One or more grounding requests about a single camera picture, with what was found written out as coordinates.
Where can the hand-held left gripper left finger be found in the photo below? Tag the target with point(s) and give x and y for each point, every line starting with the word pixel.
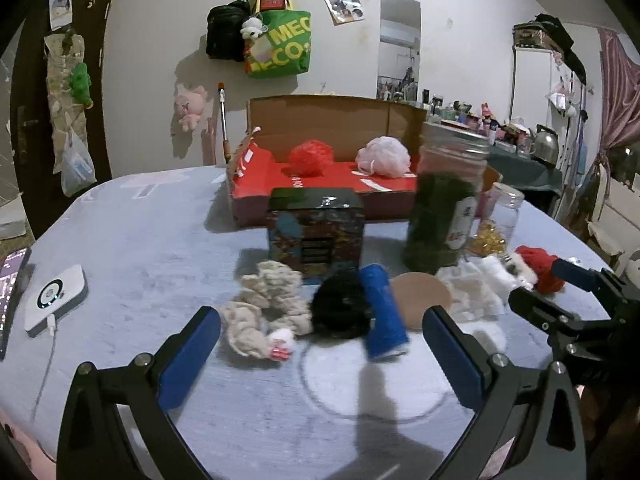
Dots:
pixel 192 355

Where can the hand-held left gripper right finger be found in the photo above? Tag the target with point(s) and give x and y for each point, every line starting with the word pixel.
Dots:
pixel 450 355

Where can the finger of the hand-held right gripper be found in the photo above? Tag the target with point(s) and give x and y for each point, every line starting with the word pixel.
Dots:
pixel 570 271
pixel 535 305

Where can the red plush toy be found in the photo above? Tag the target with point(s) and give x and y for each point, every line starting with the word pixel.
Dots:
pixel 542 267

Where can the white cloth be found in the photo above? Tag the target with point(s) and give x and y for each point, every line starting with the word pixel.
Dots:
pixel 475 290

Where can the blue fabric roll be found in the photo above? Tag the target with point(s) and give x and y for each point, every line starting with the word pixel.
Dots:
pixel 382 310

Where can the black fluffy scrunchie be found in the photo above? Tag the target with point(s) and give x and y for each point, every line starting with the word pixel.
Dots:
pixel 342 305

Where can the red-lined cardboard box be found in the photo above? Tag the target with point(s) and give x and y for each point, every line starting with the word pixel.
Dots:
pixel 340 180

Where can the beige round powder puff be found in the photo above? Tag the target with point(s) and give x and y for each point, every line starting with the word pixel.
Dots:
pixel 420 300

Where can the small glass jar gold contents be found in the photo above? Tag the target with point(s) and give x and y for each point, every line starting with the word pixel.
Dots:
pixel 500 220

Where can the table with dark green cloth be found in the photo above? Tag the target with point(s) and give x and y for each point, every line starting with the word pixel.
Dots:
pixel 520 175

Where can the metal kettle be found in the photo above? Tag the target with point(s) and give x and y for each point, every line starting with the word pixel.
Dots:
pixel 545 147

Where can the large jar with green contents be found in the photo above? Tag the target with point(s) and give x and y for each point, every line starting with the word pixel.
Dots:
pixel 440 210

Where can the white power bank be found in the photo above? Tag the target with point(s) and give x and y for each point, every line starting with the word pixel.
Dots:
pixel 55 300

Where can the dark printed square box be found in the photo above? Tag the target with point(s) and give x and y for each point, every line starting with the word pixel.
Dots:
pixel 312 230

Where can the row of cosmetic bottles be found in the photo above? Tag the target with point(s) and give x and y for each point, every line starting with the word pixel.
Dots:
pixel 480 120

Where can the pink curtain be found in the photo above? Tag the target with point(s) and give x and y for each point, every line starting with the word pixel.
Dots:
pixel 617 90

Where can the white wardrobe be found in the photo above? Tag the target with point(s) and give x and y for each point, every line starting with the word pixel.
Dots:
pixel 535 85

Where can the smartphone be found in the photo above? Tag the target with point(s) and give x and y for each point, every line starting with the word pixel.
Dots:
pixel 11 295

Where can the pale pink bath pouf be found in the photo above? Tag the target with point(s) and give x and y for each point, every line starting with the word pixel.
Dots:
pixel 382 156

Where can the clear plastic bag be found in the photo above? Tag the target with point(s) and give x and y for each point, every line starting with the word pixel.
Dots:
pixel 77 167

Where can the red bath pouf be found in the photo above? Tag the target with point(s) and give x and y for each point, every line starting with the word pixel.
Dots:
pixel 311 157

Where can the dark bag on wardrobe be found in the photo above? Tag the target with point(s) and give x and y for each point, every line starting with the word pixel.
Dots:
pixel 550 27

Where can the pink plush toy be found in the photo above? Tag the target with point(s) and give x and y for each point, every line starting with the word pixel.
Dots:
pixel 190 107

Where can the hanging paper organizer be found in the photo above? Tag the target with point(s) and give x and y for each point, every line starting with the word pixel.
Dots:
pixel 60 95

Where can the green plush toy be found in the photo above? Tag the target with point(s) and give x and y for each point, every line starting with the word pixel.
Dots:
pixel 80 82

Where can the dark brown door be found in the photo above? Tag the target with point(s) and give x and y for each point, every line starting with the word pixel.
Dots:
pixel 35 75

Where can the green tote bag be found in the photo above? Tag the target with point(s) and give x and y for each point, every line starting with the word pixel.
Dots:
pixel 285 45

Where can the black backpack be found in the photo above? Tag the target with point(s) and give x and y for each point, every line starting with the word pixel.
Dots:
pixel 225 30

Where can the small white plush toy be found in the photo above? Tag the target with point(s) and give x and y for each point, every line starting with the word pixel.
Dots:
pixel 251 27

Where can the paper picture on door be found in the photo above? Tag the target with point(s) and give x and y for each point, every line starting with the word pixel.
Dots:
pixel 61 7

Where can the wall mirror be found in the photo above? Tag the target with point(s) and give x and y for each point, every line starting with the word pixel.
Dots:
pixel 399 45

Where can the photo collage wall poster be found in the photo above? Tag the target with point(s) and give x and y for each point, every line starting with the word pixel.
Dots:
pixel 342 2

